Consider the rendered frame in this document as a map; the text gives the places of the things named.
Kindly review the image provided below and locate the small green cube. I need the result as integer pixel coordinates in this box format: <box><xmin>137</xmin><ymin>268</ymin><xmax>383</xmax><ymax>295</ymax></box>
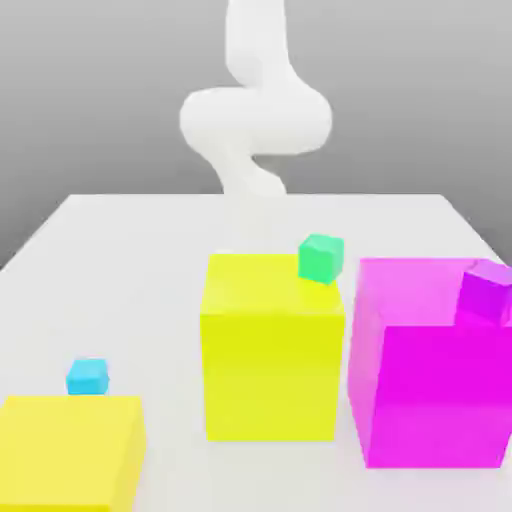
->
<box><xmin>297</xmin><ymin>233</ymin><xmax>346</xmax><ymax>286</ymax></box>

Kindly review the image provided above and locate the small cyan cube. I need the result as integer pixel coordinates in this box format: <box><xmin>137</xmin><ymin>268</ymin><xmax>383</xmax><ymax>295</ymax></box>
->
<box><xmin>65</xmin><ymin>358</ymin><xmax>110</xmax><ymax>397</ymax></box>

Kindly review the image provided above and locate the small purple cube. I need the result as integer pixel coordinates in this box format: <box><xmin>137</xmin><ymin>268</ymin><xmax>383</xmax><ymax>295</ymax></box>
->
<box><xmin>454</xmin><ymin>258</ymin><xmax>512</xmax><ymax>329</ymax></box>

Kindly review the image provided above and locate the large lime yellow box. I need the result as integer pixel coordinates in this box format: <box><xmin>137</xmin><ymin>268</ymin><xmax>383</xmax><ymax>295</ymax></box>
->
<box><xmin>199</xmin><ymin>253</ymin><xmax>347</xmax><ymax>444</ymax></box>

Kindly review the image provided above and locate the large magenta box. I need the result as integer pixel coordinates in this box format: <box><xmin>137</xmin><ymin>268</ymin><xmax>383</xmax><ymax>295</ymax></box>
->
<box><xmin>346</xmin><ymin>257</ymin><xmax>512</xmax><ymax>470</ymax></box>

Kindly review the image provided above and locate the large pale yellow box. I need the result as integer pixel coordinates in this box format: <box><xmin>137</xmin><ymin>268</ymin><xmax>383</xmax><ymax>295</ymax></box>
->
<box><xmin>0</xmin><ymin>394</ymin><xmax>148</xmax><ymax>512</ymax></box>

